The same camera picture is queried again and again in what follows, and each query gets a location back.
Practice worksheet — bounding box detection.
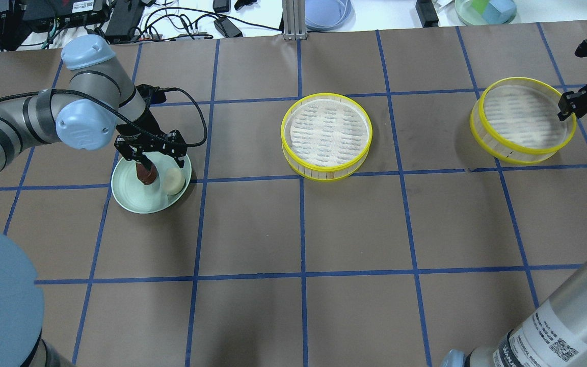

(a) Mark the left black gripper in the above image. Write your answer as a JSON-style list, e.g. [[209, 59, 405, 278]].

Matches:
[[114, 104, 188, 171]]

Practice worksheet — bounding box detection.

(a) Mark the brown steamed bun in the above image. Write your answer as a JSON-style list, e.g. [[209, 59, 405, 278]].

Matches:
[[135, 163, 158, 186]]

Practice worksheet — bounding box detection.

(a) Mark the white steamed bun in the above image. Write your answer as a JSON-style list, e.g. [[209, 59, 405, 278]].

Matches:
[[162, 167, 186, 195]]

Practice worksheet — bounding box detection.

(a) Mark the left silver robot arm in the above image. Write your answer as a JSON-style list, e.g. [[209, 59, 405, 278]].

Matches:
[[0, 35, 190, 366]]

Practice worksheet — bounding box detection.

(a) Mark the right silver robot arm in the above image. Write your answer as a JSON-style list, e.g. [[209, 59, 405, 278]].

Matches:
[[442, 40, 587, 366]]

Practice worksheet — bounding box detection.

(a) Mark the light green plate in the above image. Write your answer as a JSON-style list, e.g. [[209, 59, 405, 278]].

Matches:
[[111, 152, 193, 214]]

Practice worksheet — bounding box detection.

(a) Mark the green plate with blocks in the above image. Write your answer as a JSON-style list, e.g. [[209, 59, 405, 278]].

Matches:
[[454, 1, 517, 25]]

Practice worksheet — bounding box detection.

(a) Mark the black power adapter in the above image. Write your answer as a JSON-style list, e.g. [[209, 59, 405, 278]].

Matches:
[[104, 1, 145, 43]]

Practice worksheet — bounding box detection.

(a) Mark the small black power brick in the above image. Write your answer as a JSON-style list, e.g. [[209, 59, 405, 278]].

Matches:
[[214, 18, 243, 39]]

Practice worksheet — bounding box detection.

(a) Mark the blue plate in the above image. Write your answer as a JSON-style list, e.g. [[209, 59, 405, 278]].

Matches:
[[305, 1, 353, 31]]

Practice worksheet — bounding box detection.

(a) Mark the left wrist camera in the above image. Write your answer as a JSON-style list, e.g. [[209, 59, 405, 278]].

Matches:
[[136, 84, 167, 107]]

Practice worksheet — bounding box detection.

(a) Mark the black braided cable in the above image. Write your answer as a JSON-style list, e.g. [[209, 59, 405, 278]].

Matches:
[[0, 88, 208, 148]]

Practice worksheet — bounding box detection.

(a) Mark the aluminium frame post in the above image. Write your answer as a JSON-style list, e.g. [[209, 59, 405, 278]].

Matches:
[[282, 0, 308, 40]]

